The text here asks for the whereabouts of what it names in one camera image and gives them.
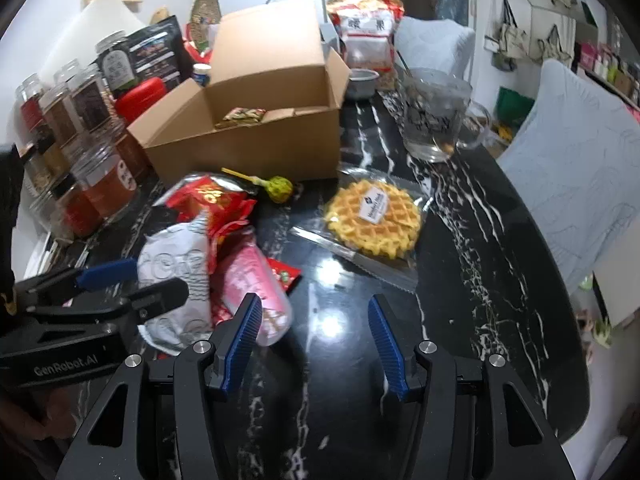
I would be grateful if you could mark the cardboard box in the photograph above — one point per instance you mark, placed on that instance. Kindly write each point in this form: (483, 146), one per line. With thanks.
(260, 145)

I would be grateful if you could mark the large red white snack bag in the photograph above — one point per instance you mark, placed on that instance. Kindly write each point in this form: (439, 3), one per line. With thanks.
(367, 35)

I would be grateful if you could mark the green lollipop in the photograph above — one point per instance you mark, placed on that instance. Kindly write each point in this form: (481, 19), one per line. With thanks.
(280, 188)

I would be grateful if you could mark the person's left hand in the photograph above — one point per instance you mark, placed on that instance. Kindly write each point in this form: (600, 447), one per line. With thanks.
(47, 417)

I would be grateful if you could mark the red plastic container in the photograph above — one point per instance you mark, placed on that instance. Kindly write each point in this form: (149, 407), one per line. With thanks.
(142, 97)

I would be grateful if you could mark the white foam board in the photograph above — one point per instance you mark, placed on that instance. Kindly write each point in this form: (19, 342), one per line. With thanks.
(102, 12)

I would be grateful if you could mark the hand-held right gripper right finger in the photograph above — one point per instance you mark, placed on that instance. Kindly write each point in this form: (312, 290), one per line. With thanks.
(387, 347)

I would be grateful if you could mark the white cabinet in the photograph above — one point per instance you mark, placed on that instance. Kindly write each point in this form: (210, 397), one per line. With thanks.
(545, 15)

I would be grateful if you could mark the white patterned snack packet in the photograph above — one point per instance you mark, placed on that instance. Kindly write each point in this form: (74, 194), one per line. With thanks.
(172, 265)

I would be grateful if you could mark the green bag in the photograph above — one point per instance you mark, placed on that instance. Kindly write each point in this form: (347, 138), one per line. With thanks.
(515, 105)

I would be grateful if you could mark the small metal bowl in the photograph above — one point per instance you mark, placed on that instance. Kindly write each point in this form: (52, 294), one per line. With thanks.
(362, 82)

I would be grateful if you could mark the black printed pouch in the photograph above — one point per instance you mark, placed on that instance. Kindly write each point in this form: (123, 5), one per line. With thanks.
(155, 52)

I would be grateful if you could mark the small long red packet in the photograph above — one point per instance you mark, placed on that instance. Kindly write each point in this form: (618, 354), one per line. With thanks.
(285, 275)

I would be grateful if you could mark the red snack packet yellow print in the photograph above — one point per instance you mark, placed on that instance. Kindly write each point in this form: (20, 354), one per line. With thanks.
(202, 192)

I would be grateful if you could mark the small green brown packet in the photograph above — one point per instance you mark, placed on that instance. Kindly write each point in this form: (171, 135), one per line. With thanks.
(241, 116)

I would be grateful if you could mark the small white blue bottle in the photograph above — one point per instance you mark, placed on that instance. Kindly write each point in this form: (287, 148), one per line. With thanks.
(201, 74)

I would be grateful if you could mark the red gold foil snack packet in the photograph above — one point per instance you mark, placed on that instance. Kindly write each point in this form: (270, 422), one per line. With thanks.
(231, 217)

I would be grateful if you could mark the round woven plate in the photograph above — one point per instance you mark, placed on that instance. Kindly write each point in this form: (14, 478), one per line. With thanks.
(202, 12)

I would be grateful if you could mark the shelf of small bottles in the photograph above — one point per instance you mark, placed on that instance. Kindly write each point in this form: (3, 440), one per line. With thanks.
(615, 67)

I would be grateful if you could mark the glass mug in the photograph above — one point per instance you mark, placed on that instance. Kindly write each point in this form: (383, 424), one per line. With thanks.
(435, 115)

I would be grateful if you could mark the pink snack packet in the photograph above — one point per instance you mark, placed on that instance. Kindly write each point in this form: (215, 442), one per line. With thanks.
(250, 275)

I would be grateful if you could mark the row of clear spice jars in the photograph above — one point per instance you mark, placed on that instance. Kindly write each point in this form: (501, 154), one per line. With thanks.
(100, 180)

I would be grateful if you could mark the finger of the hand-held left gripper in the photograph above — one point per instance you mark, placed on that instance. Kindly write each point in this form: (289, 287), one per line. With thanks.
(160, 296)
(107, 272)

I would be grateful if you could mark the clear waffle packet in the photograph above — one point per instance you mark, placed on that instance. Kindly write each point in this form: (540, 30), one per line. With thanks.
(372, 215)

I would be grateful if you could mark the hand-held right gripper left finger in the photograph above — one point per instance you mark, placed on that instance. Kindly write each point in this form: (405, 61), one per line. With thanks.
(244, 347)

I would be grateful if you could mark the red gift bag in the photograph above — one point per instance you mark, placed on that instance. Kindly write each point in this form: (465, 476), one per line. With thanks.
(195, 51)

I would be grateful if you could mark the hanging tote bags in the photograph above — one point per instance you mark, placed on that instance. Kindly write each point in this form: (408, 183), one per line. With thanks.
(510, 35)

